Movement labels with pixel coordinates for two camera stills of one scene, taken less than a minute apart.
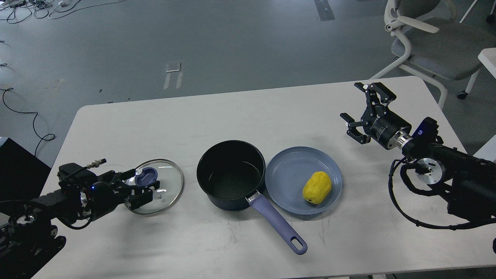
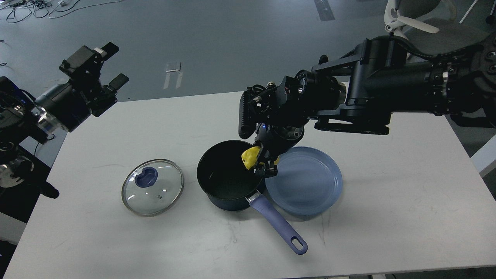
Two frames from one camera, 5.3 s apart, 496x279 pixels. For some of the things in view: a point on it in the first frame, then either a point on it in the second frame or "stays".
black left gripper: (107, 191) → (67, 104)
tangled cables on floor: (18, 11) stays
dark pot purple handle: (228, 173) stays
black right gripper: (386, 127) → (274, 137)
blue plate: (287, 171) stays
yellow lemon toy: (317, 187) → (249, 157)
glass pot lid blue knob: (145, 176) stays
